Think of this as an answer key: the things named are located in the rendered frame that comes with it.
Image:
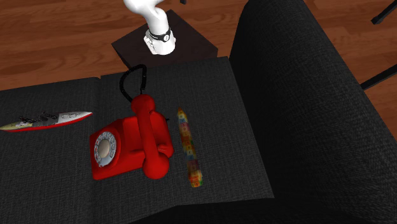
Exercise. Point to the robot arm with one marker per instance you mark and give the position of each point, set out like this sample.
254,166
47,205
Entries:
157,21

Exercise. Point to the multicoloured patterned pen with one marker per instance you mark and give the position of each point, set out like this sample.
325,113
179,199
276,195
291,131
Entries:
189,149

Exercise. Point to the dark robot stand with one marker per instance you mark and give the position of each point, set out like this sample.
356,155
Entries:
192,46

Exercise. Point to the red rotary telephone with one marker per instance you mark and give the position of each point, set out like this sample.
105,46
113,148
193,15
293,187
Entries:
130,139

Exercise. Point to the grey and red toy warship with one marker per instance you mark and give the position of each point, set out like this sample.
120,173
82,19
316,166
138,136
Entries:
52,120

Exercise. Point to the black furniture leg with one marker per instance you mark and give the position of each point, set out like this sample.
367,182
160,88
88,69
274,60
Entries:
380,77
384,12

